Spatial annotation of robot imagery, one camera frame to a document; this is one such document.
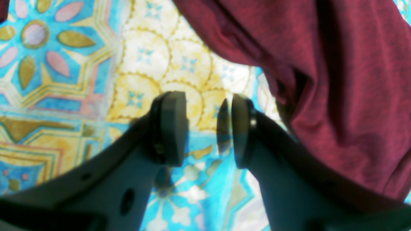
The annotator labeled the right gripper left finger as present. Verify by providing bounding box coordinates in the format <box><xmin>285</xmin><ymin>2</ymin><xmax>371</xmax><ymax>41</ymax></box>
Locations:
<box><xmin>1</xmin><ymin>91</ymin><xmax>189</xmax><ymax>231</ymax></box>

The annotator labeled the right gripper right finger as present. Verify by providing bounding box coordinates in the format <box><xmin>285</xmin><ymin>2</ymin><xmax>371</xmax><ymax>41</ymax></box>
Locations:
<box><xmin>231</xmin><ymin>94</ymin><xmax>410</xmax><ymax>231</ymax></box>

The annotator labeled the dark red t-shirt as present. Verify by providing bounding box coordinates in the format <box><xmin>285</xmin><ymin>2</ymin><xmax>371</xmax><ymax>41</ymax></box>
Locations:
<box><xmin>174</xmin><ymin>0</ymin><xmax>410</xmax><ymax>202</ymax></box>

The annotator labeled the patterned tablecloth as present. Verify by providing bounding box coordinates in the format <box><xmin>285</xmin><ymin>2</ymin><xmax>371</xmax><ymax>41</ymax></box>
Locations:
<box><xmin>1</xmin><ymin>0</ymin><xmax>410</xmax><ymax>231</ymax></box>

